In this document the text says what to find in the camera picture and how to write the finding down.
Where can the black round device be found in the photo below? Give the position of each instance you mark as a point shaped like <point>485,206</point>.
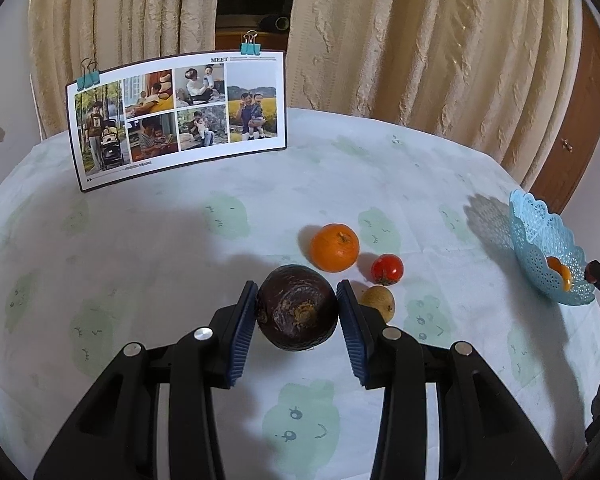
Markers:
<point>279,23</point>

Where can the orange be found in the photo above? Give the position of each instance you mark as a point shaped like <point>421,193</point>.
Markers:
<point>335,247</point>
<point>561,272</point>

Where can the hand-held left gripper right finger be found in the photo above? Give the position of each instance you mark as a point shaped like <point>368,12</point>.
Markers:
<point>352,335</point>

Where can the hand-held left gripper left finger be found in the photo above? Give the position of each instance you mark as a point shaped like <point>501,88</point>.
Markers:
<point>242,335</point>

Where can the wooden door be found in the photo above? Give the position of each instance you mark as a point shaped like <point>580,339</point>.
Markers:
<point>575,110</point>

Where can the photo collage board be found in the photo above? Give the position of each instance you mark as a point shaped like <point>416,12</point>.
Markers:
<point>180,115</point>

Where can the small yellow fruit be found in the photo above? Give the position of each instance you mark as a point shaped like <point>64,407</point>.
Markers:
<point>380,302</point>

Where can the beige curtain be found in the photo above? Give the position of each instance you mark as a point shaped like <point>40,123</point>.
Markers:
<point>120,20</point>
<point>430,50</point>

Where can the blue plastic lace basket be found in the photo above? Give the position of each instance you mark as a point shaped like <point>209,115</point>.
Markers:
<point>545,255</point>

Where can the red tomato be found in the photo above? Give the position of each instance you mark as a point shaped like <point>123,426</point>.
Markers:
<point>387,269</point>

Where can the teal binder clip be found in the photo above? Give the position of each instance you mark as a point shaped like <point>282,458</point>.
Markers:
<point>89,77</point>
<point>250,46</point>

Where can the large dark avocado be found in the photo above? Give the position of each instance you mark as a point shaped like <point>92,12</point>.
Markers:
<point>297,307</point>

